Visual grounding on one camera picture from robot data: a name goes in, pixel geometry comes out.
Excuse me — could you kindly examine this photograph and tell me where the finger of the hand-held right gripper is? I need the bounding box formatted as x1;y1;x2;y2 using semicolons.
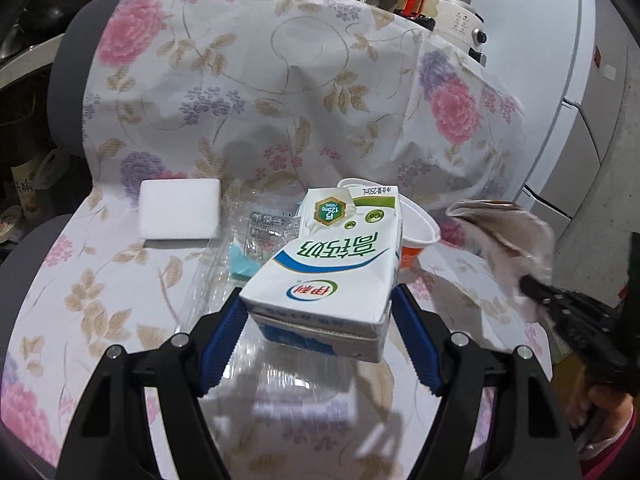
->
517;272;567;314

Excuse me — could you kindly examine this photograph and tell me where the white foam block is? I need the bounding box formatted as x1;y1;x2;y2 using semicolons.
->
137;177;222;241

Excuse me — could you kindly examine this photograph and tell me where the patterned bowl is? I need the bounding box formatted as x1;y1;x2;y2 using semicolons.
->
0;205;23;241

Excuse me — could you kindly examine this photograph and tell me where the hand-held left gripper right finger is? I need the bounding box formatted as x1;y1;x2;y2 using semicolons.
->
390;282;576;480

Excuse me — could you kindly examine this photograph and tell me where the white paper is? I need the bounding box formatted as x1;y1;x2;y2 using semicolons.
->
445;200;556;321

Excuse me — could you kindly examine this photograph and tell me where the light blue paper piece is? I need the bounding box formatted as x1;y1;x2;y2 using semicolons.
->
229;242;261;281

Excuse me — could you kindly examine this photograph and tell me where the grey office chair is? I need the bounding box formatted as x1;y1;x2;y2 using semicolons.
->
0;0;556;480

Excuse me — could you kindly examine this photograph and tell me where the clear plastic packaging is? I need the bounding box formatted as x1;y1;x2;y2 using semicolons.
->
180;195;391;406

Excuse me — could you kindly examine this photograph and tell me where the white kitchen appliance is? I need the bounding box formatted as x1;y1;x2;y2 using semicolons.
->
432;0;488;68

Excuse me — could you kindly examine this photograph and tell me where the dark wok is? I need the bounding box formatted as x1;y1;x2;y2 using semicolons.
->
0;5;56;56

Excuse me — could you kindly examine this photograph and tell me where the orange white noodle cup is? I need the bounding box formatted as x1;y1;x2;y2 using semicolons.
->
337;177;442;273

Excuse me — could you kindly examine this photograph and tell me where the person's right forearm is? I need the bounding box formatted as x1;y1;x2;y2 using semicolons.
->
567;382;640;466

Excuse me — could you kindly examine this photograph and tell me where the labelled bottle under counter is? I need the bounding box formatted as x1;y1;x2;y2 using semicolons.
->
10;155;43;216

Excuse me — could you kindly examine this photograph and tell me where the white milk carton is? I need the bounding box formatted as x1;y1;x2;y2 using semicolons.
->
239;185;401;363

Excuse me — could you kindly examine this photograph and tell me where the grey refrigerator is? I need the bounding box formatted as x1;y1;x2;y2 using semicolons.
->
470;0;631;221

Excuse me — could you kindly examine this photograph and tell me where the white plastic jug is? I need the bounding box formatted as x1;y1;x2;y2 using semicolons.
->
32;150;68;191

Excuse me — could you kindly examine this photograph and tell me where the steel kitchen counter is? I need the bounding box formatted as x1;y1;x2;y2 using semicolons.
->
0;35;66;91

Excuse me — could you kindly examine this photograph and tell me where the floral printed cloth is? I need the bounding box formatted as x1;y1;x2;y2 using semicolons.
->
0;0;556;471

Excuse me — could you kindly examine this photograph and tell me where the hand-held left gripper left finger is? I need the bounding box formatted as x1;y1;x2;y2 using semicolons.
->
56;287;248;480

